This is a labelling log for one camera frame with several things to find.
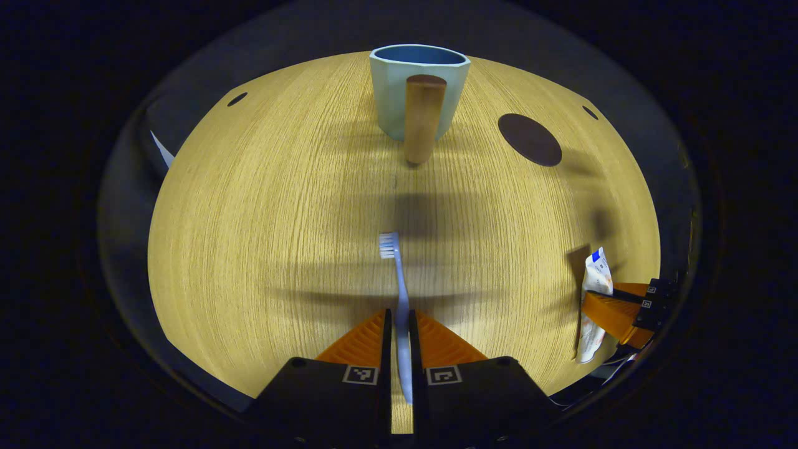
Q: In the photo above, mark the dark round coaster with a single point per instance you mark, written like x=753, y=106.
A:
x=530, y=140

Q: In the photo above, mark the pale blue toothbrush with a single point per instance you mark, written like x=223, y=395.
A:
x=402, y=293

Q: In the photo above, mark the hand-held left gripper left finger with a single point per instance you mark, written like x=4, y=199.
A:
x=385, y=349

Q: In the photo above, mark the white toothpaste tube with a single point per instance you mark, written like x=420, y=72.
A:
x=597, y=268

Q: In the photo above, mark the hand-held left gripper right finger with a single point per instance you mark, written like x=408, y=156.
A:
x=416, y=349

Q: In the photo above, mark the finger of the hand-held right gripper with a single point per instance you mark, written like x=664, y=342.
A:
x=662, y=289
x=614, y=315

